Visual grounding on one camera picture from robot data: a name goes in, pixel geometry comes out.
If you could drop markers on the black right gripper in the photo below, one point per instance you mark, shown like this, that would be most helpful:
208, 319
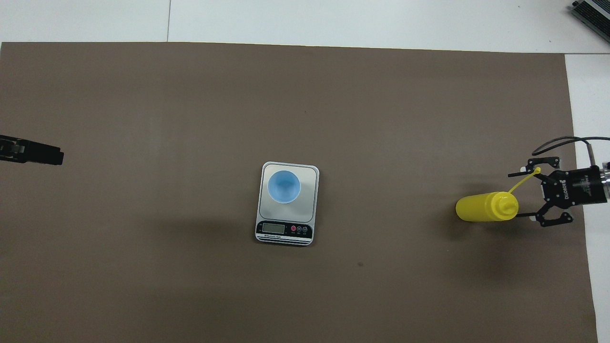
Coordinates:
576, 188

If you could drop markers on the yellow squeeze bottle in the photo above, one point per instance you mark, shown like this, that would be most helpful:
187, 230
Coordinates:
481, 207

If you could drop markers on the light blue plastic cup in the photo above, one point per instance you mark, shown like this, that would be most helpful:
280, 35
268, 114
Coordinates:
284, 186

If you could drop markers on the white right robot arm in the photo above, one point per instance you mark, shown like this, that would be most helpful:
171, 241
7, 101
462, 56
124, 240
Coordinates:
606, 183

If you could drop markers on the silver digital kitchen scale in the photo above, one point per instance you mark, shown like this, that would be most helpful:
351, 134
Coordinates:
307, 190

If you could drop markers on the brown table mat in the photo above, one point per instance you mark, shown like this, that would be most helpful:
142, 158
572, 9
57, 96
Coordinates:
143, 238

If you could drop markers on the silver ribbed device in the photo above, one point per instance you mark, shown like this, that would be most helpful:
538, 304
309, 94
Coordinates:
595, 16

